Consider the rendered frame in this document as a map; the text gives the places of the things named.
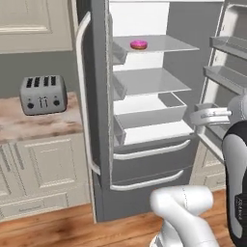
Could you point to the cream base cupboard run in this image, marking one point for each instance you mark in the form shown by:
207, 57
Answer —
209, 173

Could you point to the cream base cupboard door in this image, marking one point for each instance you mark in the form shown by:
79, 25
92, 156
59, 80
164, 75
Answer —
6, 183
54, 164

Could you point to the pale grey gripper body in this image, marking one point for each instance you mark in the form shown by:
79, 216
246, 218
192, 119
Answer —
209, 116

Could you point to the pink frosted donut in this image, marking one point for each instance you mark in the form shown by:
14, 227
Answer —
139, 44

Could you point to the white fridge crisper drawer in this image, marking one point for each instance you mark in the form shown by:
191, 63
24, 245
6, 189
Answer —
151, 114

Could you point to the cream drawer front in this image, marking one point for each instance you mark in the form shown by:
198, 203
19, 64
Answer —
35, 205

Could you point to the grey fridge door with bins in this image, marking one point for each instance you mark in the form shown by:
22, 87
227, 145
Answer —
231, 19

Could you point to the grey fridge body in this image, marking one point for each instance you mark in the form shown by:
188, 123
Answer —
180, 22

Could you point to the grey fridge shelf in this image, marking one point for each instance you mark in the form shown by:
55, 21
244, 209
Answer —
160, 43
151, 80

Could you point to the silver four-slot toaster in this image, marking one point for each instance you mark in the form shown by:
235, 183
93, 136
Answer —
43, 96

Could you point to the grey freezer drawer front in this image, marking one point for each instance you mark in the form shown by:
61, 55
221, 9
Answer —
151, 165
128, 202

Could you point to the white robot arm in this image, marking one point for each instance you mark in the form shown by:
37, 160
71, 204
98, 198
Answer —
189, 205

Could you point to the cream wall cupboard door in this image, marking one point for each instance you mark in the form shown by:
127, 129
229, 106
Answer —
32, 25

